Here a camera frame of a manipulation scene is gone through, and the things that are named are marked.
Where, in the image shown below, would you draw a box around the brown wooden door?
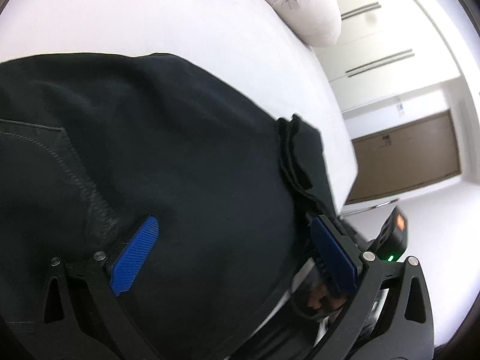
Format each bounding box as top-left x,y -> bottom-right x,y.
345,109 -> 462,205

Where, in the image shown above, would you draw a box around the bed with white sheet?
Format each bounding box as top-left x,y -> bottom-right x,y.
0,0 -> 359,211

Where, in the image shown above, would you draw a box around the black pants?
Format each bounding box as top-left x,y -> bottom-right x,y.
0,52 -> 338,360

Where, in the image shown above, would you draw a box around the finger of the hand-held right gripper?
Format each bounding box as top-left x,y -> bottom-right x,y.
337,214 -> 372,256

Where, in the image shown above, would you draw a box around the white wardrobe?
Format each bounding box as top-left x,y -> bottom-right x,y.
330,0 -> 466,113

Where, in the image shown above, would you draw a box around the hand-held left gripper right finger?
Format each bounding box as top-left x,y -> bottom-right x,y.
309,215 -> 436,360

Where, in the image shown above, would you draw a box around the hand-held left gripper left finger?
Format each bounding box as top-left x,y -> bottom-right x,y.
37,214 -> 162,360

